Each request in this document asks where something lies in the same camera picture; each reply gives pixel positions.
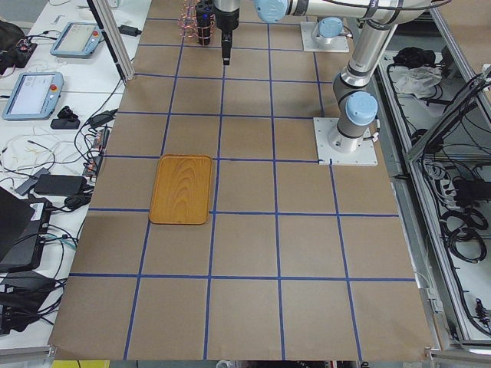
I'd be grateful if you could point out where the teach pendant far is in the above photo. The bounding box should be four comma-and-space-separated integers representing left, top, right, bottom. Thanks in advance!
50, 22, 102, 58

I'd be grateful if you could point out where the black power brick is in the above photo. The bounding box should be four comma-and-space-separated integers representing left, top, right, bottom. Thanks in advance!
34, 174, 86, 196

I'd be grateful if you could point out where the black cloth heap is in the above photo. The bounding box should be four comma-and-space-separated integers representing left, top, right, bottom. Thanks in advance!
393, 47, 436, 69

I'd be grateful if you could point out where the wooden tray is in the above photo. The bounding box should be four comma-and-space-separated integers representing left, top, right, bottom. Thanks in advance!
149, 154, 213, 225

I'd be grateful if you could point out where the copper wire bottle basket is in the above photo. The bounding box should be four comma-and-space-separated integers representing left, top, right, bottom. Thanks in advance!
178, 0, 215, 44

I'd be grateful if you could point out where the teach pendant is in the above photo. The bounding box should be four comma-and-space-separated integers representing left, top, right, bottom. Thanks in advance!
50, 22, 102, 58
2, 72, 64, 121

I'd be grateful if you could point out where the white cloth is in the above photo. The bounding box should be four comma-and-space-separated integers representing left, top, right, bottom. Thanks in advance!
394, 66, 442, 99

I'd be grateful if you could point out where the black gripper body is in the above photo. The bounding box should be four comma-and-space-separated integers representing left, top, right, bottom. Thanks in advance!
213, 0, 240, 32

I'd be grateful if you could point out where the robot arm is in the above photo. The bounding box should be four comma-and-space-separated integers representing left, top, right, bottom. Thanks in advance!
254, 1, 434, 153

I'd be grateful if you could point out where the aluminium frame post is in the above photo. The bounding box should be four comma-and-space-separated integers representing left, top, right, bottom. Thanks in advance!
87, 0, 135, 84

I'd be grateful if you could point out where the dark wine bottle left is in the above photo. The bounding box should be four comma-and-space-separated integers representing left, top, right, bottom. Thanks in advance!
195, 0, 214, 46

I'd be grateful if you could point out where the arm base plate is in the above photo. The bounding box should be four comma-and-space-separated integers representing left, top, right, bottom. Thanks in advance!
300, 17, 349, 54
313, 117, 378, 166

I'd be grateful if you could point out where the teach pendant near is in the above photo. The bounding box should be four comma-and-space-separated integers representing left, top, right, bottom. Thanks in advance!
2, 72, 64, 121

